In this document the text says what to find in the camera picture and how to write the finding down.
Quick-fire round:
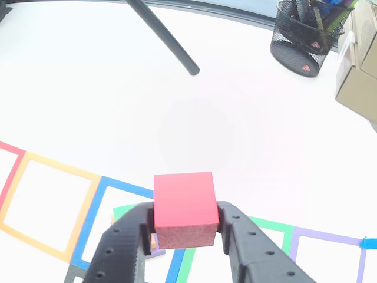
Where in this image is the small red cube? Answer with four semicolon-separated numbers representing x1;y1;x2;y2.
154;172;220;249

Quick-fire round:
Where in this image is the blue tape strip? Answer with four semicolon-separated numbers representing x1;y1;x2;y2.
358;236;377;250

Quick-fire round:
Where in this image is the polymaker cardboard box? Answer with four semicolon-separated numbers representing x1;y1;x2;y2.
335;0;377;124

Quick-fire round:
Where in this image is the black mesh pen holder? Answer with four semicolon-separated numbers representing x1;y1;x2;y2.
269;0;359;78

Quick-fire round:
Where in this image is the green square frame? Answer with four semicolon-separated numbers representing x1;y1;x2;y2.
176;216;294;283

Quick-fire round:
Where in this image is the blue square frame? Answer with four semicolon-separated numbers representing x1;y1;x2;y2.
71;176;186;283

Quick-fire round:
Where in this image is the black square frame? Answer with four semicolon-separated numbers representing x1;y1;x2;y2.
63;264;89;283

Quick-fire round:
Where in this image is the purple square frame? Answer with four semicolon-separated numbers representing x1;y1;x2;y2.
288;226;369;283

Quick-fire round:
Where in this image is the orange square frame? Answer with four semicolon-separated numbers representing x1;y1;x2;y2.
0;150;102;264

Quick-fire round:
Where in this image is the red square frame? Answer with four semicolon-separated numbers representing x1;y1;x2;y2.
0;141;27;213

